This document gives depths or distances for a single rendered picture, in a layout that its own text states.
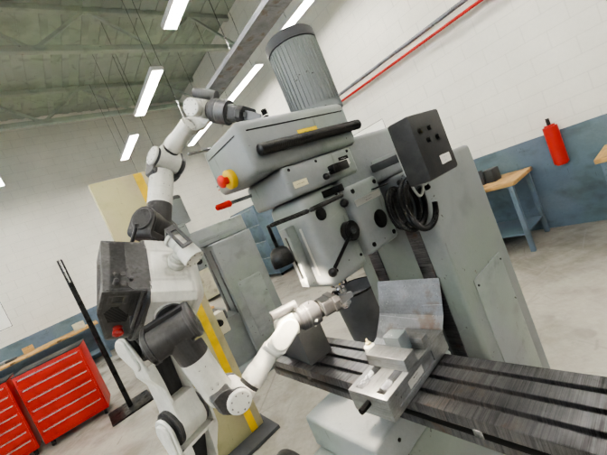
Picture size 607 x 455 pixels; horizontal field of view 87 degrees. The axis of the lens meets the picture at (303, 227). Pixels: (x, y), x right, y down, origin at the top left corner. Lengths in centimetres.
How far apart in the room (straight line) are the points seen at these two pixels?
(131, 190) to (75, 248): 730
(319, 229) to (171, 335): 53
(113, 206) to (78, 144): 804
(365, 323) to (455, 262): 193
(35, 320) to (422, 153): 951
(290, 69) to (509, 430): 124
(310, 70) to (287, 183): 48
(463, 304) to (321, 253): 64
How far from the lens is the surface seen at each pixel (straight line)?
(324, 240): 104
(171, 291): 106
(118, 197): 272
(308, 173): 103
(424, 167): 106
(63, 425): 562
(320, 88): 128
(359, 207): 115
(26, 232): 1006
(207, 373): 105
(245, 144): 94
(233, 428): 303
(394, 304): 153
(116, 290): 104
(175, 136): 135
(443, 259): 135
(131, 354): 139
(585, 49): 497
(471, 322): 146
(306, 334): 142
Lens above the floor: 161
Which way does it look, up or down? 5 degrees down
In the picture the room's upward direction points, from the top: 23 degrees counter-clockwise
